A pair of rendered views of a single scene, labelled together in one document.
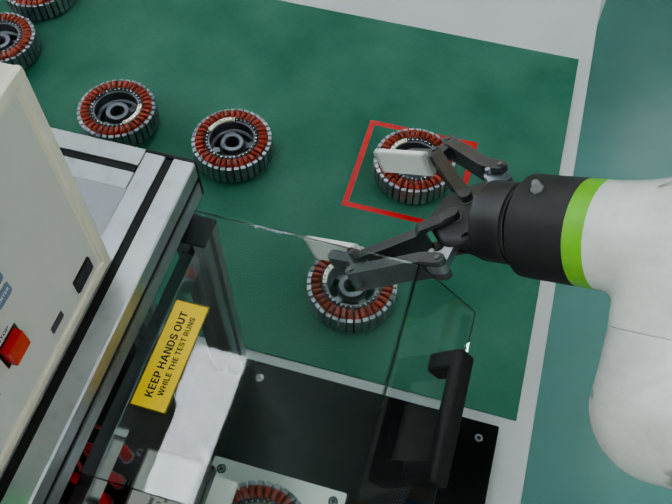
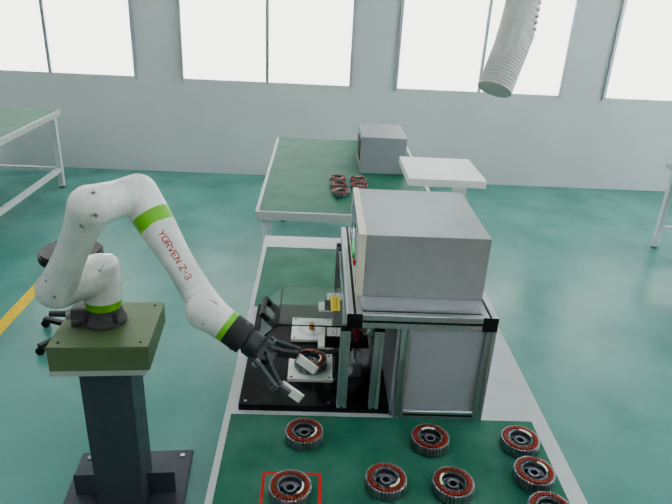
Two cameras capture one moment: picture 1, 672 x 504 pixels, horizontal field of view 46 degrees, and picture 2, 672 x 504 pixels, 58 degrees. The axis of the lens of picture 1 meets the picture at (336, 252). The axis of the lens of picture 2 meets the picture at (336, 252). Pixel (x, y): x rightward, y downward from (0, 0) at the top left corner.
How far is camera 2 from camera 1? 1.92 m
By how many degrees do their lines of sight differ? 97
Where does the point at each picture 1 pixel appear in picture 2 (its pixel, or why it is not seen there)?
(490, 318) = (243, 441)
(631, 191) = (223, 308)
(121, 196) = (362, 305)
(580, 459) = not seen: outside the picture
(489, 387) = (241, 420)
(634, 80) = not seen: outside the picture
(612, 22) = not seen: outside the picture
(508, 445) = (233, 407)
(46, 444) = (347, 274)
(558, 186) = (241, 321)
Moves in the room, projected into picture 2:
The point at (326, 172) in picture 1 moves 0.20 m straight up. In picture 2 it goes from (334, 486) to (338, 427)
